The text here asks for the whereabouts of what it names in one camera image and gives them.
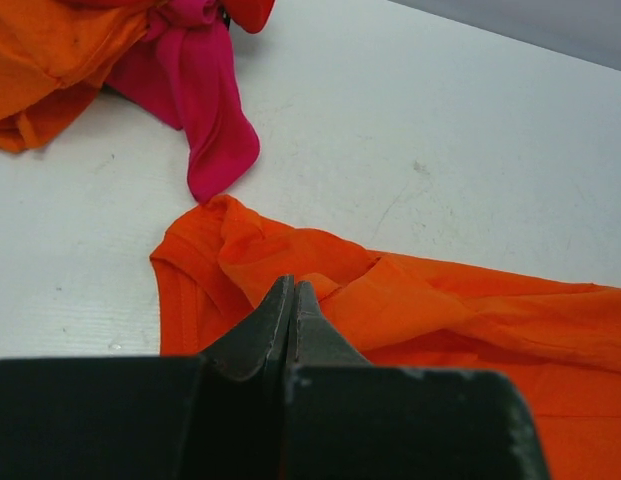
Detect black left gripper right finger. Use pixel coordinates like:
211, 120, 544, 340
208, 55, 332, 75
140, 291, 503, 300
284, 282, 550, 479

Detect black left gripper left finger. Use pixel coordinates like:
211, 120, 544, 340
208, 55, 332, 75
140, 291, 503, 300
0, 276, 294, 479

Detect pink t-shirt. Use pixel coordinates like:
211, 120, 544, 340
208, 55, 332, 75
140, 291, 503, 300
106, 1, 260, 203

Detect light orange t-shirt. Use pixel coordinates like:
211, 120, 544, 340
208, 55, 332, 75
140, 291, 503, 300
0, 1, 156, 153

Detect red t-shirt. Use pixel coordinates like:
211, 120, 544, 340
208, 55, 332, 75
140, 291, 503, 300
223, 0, 275, 34

